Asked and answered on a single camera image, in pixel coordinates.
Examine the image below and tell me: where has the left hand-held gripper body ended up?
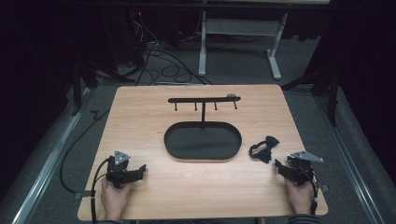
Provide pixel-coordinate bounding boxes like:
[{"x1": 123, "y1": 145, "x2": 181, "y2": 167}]
[{"x1": 106, "y1": 149, "x2": 140, "y2": 189}]

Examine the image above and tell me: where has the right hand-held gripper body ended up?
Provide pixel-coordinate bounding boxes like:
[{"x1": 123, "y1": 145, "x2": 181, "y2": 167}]
[{"x1": 286, "y1": 150, "x2": 325, "y2": 188}]

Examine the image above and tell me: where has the person's right hand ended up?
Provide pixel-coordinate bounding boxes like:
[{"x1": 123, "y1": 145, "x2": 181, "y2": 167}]
[{"x1": 284, "y1": 178, "x2": 316, "y2": 216}]

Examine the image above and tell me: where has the person's left hand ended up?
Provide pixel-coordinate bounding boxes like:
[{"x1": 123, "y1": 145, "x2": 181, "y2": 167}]
[{"x1": 100, "y1": 177, "x2": 135, "y2": 222}]

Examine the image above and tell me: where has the black bow tie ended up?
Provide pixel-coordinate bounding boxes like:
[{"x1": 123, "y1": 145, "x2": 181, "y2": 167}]
[{"x1": 248, "y1": 135, "x2": 281, "y2": 165}]

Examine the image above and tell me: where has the black hook stand with tray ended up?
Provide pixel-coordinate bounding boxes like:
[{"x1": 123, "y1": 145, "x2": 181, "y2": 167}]
[{"x1": 163, "y1": 94, "x2": 243, "y2": 161}]

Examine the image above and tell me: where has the black tripod stand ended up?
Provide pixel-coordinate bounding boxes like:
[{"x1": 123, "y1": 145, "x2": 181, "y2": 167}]
[
  {"x1": 70, "y1": 57, "x2": 136, "y2": 117},
  {"x1": 280, "y1": 63, "x2": 341, "y2": 128}
]

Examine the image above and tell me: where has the right hand-held gripper cable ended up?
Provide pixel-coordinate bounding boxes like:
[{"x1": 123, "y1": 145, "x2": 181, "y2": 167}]
[{"x1": 306, "y1": 169, "x2": 320, "y2": 217}]

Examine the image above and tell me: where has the hand-held gripper cable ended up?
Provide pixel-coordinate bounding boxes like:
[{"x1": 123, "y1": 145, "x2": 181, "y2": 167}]
[
  {"x1": 90, "y1": 156, "x2": 112, "y2": 224},
  {"x1": 306, "y1": 169, "x2": 320, "y2": 217}
]

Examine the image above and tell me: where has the left hand-held gripper cable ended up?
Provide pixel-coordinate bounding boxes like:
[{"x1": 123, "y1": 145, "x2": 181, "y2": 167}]
[{"x1": 90, "y1": 156, "x2": 112, "y2": 224}]

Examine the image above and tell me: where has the aluminium floor rail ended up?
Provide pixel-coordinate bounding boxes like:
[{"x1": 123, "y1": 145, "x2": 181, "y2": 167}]
[
  {"x1": 312, "y1": 94, "x2": 387, "y2": 224},
  {"x1": 10, "y1": 87, "x2": 94, "y2": 224}
]

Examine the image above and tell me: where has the black floor cable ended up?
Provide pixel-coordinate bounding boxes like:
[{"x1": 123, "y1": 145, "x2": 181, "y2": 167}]
[{"x1": 59, "y1": 107, "x2": 110, "y2": 195}]

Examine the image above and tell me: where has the bundle of black floor cables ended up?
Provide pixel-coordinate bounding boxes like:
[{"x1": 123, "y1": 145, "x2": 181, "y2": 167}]
[{"x1": 125, "y1": 12, "x2": 213, "y2": 87}]

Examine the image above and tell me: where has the white metal desk frame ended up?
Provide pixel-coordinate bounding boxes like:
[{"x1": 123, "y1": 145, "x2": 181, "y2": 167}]
[{"x1": 198, "y1": 10, "x2": 290, "y2": 81}]

